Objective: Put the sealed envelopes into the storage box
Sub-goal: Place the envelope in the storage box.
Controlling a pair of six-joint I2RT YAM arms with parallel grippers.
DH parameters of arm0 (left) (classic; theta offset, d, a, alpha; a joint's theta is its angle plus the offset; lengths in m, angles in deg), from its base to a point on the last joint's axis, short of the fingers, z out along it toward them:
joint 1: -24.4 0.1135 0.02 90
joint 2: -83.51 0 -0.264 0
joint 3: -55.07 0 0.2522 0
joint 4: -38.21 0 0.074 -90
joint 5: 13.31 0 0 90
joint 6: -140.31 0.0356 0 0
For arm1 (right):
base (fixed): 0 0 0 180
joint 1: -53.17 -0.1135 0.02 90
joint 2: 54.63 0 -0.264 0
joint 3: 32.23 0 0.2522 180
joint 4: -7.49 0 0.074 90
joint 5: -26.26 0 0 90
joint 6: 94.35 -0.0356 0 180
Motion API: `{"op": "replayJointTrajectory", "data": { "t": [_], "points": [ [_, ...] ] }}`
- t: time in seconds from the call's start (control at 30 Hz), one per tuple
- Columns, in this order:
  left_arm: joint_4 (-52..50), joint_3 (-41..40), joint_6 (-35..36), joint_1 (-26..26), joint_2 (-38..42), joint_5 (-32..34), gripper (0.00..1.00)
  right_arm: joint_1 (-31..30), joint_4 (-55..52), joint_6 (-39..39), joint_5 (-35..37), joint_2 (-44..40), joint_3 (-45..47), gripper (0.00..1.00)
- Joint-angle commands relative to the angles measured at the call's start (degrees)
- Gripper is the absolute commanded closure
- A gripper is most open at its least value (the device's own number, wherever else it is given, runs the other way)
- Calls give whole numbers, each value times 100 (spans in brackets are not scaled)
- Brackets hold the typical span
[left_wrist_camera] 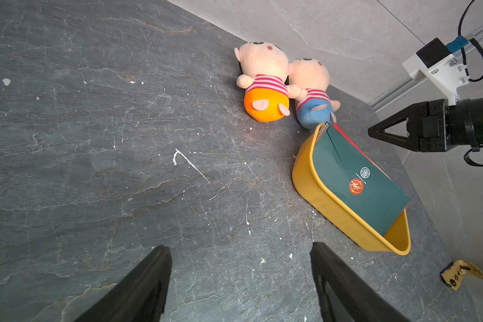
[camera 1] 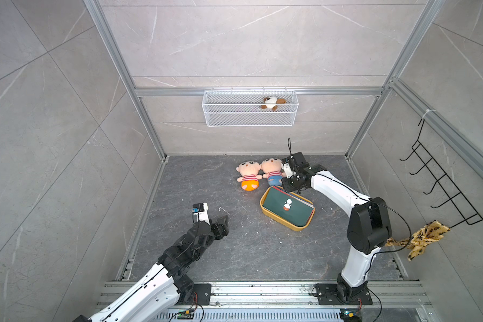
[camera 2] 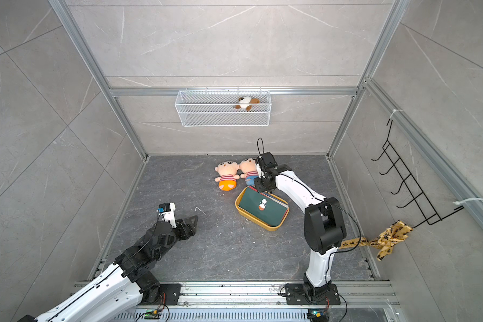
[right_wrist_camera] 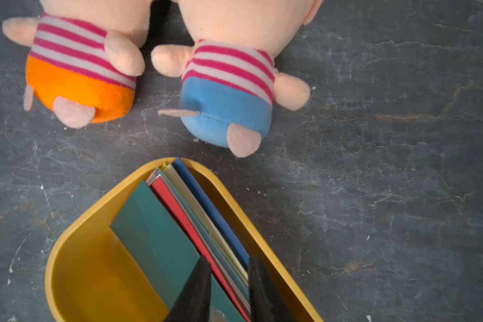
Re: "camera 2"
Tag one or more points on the yellow plastic storage box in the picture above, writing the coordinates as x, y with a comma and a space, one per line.
257, 223

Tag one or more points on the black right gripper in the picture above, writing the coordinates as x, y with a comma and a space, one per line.
259, 188

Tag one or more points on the yellow patterned cloth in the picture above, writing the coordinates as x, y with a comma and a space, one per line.
385, 242

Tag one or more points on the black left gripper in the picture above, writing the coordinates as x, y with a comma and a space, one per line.
190, 229

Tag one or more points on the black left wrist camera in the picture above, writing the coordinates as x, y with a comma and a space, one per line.
166, 213

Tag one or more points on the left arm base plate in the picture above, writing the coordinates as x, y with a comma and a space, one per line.
164, 294

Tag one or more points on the black wire hook rack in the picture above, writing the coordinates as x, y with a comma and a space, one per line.
409, 183

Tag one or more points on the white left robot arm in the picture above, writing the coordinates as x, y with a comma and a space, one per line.
127, 281

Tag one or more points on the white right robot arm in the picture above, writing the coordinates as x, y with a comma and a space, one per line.
324, 231

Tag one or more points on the dark green envelope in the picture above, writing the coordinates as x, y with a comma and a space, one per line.
263, 207

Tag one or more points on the small brown white plush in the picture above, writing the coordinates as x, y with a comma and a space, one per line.
246, 103

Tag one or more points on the plush doll blue pants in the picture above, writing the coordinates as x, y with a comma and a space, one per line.
249, 171

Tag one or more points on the white wire mesh basket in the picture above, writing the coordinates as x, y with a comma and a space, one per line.
215, 108

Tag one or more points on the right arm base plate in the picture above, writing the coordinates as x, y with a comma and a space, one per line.
303, 294

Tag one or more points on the metal mounting rail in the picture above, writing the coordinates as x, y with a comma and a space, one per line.
259, 294

